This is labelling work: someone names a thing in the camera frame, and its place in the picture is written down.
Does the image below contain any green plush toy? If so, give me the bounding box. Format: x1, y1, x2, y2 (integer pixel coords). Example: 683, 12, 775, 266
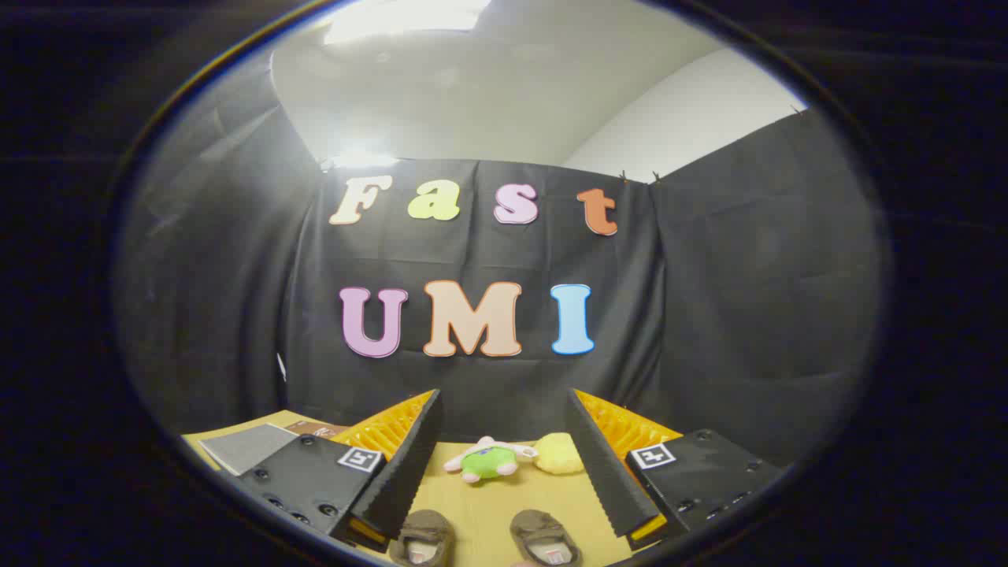
443, 435, 538, 484

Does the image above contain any brown and white book stack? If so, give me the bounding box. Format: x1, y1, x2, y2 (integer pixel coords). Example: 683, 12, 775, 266
284, 420, 349, 439

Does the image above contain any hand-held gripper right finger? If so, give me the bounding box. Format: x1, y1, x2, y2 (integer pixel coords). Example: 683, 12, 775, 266
562, 387, 786, 552

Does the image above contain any grey storage box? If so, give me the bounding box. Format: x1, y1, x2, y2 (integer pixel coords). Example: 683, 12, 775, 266
198, 423, 301, 476

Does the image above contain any brown fuzzy slipper shoe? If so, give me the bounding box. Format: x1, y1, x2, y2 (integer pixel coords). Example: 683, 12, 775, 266
509, 509, 583, 567
389, 509, 457, 567

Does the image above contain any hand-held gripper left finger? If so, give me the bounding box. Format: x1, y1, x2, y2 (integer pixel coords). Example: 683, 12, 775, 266
235, 388, 443, 552

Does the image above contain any yellow plush toy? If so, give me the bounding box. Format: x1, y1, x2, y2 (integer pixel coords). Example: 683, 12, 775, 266
534, 432, 585, 476

